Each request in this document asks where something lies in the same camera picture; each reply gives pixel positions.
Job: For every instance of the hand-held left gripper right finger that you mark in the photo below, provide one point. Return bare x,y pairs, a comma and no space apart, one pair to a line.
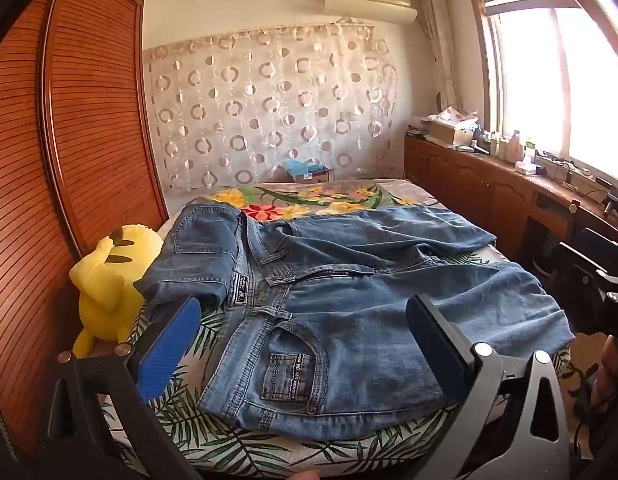
425,331

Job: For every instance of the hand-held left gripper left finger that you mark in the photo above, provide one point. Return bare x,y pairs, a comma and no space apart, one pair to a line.
168,347

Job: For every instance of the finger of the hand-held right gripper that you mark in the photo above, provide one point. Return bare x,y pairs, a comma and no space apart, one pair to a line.
579,262

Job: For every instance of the blue denim pants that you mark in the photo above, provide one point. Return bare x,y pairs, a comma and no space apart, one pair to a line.
364,310

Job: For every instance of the person's right hand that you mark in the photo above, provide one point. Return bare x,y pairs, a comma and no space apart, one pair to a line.
608,372

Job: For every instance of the yellow plush toy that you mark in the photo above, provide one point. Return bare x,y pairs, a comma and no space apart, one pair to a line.
104,290

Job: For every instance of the pink bottle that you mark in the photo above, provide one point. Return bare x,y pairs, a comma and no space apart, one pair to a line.
513,149

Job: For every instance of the wooden side cabinet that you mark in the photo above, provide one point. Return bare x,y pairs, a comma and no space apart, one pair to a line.
469,180

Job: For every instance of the bed with floral sheet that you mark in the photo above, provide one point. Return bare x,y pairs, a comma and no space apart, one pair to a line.
309,195

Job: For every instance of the cardboard box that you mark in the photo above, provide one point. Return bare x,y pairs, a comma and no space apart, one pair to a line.
451,134

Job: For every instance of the window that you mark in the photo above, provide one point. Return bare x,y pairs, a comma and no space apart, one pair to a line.
564,70

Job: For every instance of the box with blue cloth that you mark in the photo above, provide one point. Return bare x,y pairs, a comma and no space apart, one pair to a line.
309,170

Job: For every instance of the wooden louvered wardrobe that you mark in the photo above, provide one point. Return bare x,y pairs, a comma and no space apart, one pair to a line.
89,110

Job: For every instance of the white window curtain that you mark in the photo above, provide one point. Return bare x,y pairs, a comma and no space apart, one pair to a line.
439,50

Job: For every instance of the circle patterned curtain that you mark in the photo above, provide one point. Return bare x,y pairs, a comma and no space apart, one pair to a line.
274,110

